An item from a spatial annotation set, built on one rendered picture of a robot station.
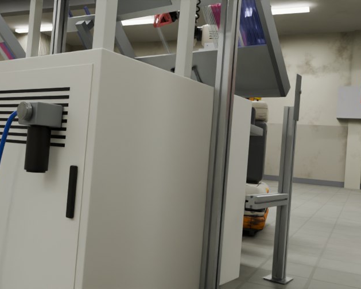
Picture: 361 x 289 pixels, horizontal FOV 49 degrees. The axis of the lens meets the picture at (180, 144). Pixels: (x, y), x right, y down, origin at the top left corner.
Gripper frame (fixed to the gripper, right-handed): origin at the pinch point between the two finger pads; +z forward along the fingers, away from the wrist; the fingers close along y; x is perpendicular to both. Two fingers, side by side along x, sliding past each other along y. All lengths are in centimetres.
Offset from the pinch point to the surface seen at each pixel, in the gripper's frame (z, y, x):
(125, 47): 3.6, -18.9, 6.6
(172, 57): 2.8, 2.4, 14.3
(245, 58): 2.7, 35.7, 17.0
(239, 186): 54, 50, 27
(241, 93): 6.4, 30.6, 31.2
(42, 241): 101, 38, -12
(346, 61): -614, -116, 487
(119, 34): 3.2, -18.9, 0.1
